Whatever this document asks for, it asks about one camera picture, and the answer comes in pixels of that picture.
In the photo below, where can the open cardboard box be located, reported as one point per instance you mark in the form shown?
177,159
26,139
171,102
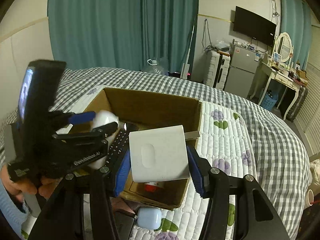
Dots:
148,110

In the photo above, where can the clear water jug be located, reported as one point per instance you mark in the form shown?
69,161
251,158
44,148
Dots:
157,66

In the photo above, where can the light blue earbuds case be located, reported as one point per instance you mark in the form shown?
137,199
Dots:
149,218

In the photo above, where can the white bottle red cap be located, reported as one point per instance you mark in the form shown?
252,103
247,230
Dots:
153,187

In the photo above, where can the white floral quilt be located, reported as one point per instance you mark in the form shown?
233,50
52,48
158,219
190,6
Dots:
224,141

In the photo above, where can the dark striped suitcase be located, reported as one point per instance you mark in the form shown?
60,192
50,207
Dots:
294,110

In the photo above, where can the person's left hand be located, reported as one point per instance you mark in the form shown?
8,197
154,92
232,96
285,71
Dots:
25,185

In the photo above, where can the cream puffer jacket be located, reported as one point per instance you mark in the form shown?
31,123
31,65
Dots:
315,176

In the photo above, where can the grey mini fridge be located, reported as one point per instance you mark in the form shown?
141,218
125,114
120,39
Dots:
242,68

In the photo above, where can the blue waste basket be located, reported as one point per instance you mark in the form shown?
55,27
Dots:
269,100

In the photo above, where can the white mop pole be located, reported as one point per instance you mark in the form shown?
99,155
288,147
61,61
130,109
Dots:
185,68

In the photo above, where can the right green curtain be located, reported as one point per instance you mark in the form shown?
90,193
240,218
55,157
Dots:
296,21

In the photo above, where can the black remote control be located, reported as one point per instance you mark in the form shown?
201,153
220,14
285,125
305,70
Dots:
118,149

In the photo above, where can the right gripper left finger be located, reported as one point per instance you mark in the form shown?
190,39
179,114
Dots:
62,217

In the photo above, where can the white louvred wardrobe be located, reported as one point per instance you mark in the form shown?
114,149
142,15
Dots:
307,119

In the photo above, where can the white dressing table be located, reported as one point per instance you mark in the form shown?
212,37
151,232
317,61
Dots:
273,75

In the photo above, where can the white oval vanity mirror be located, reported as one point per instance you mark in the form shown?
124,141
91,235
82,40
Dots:
283,47

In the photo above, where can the phone on left gripper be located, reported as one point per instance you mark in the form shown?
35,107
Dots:
37,95

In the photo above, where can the white paper cup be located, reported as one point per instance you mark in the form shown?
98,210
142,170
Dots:
309,198

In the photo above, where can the white rounded bottle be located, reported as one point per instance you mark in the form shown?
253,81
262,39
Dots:
102,118

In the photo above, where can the black wall television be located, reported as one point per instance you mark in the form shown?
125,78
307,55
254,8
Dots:
254,26

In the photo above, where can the large green curtain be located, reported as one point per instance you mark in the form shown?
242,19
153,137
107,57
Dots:
121,33

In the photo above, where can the white square box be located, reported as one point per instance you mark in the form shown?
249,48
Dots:
158,155

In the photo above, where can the white suitcase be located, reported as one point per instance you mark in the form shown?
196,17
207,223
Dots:
217,69

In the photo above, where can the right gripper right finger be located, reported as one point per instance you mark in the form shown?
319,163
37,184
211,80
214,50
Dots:
255,216

